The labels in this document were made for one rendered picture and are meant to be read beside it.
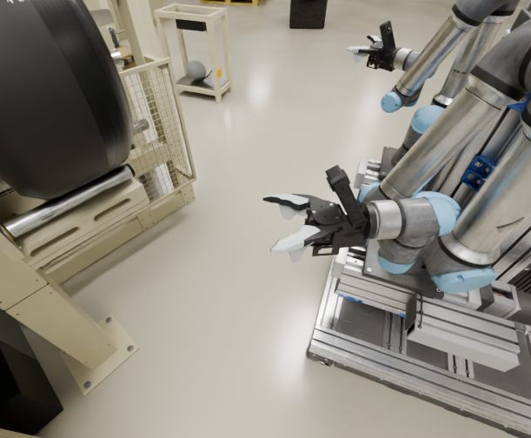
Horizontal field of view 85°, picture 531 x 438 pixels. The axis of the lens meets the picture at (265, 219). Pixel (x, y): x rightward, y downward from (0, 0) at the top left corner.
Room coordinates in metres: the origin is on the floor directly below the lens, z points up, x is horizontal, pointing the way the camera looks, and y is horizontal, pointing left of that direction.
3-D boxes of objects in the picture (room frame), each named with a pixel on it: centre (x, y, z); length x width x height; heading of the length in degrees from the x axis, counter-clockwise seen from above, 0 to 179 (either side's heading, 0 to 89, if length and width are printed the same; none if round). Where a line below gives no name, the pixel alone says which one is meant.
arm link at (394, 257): (0.40, -0.29, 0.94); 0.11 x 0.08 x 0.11; 5
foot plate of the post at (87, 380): (0.48, 0.80, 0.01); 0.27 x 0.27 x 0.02; 48
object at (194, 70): (3.34, 0.71, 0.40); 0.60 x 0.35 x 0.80; 69
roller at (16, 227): (0.59, 0.53, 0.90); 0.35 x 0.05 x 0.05; 138
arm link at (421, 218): (0.38, -0.30, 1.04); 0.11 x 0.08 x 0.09; 95
